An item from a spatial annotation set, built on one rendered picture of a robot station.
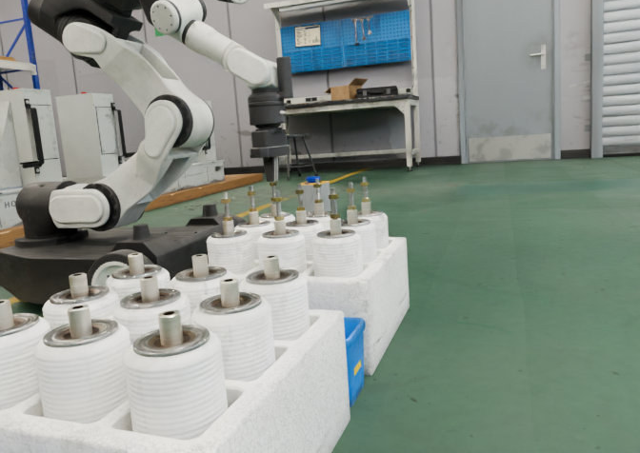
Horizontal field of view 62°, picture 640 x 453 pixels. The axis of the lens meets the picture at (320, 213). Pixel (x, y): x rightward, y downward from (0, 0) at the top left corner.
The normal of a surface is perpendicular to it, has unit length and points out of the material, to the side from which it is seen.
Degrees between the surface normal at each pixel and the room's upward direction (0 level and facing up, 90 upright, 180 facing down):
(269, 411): 90
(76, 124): 90
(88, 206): 90
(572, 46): 90
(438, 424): 0
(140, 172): 111
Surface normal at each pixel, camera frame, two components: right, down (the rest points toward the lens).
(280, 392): 0.93, -0.01
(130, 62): -0.05, 0.50
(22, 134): -0.31, 0.16
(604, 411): -0.07, -0.99
